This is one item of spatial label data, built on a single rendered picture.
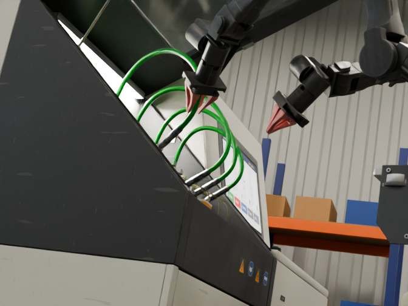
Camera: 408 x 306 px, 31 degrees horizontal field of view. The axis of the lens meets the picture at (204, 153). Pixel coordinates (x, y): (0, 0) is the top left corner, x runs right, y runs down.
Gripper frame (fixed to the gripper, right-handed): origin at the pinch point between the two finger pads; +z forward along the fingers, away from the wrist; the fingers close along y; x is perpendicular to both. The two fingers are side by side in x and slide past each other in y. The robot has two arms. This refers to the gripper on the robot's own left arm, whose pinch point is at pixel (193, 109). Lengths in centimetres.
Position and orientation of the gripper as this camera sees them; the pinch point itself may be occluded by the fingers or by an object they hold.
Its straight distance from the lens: 191.8
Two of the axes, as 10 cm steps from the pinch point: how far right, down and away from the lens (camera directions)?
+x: 3.4, 6.1, -7.2
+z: -3.3, 7.9, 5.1
